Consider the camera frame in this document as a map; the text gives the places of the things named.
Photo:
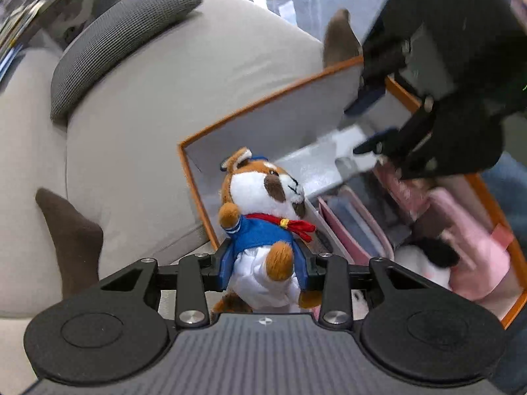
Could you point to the beige sofa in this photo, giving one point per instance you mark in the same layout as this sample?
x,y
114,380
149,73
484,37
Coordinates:
x,y
116,159

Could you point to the right brown sock foot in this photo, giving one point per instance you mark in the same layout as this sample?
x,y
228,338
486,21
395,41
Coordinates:
x,y
340,43

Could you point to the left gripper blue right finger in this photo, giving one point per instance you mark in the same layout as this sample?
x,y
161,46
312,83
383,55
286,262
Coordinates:
x,y
324,283

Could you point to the white dog plush toy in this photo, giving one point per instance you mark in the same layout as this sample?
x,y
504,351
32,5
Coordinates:
x,y
428,257

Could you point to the pink card wallet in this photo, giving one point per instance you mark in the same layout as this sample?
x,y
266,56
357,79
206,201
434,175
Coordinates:
x,y
354,226

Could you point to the white flat box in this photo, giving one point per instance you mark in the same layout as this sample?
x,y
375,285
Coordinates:
x,y
323,238

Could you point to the red panda plush toy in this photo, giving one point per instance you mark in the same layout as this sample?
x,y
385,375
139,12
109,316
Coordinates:
x,y
263,214

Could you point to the maroon patterned box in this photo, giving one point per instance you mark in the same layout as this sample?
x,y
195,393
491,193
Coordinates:
x,y
411,199

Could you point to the stack of books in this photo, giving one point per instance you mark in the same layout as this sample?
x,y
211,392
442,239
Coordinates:
x,y
12,30

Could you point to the left brown sock foot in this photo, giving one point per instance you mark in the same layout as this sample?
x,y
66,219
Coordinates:
x,y
78,242

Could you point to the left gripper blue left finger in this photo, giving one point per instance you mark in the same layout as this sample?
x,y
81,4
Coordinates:
x,y
198,275

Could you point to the pink plush pouch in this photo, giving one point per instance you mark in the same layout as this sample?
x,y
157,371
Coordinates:
x,y
483,257

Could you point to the grey checked cushion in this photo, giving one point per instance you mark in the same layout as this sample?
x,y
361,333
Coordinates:
x,y
107,41

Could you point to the orange cardboard box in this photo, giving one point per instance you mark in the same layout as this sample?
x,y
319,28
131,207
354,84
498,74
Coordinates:
x,y
301,128

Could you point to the brown sock foot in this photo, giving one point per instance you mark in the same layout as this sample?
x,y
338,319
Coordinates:
x,y
340,43
78,242

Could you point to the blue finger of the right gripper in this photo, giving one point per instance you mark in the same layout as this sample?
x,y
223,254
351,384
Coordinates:
x,y
371,89
381,143

